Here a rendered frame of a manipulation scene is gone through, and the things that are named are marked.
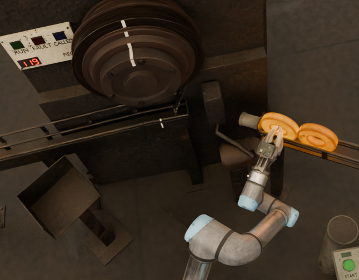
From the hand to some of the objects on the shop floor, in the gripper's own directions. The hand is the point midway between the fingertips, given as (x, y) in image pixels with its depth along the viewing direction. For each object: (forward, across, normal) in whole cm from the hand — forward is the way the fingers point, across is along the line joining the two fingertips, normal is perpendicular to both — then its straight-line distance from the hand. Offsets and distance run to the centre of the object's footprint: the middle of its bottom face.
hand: (279, 127), depth 207 cm
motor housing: (-27, +14, +67) cm, 73 cm away
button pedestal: (-54, -49, +58) cm, 93 cm away
